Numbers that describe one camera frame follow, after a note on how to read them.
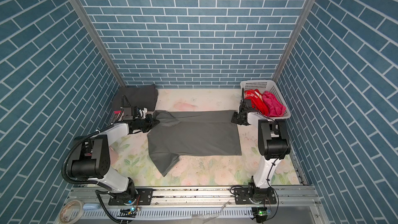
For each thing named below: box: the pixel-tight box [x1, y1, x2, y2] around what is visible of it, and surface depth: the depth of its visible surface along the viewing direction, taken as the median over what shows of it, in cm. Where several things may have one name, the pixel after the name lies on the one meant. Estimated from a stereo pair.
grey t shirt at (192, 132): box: [147, 109, 243, 177], surface depth 95 cm
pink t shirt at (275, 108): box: [262, 90, 287, 118], surface depth 103 cm
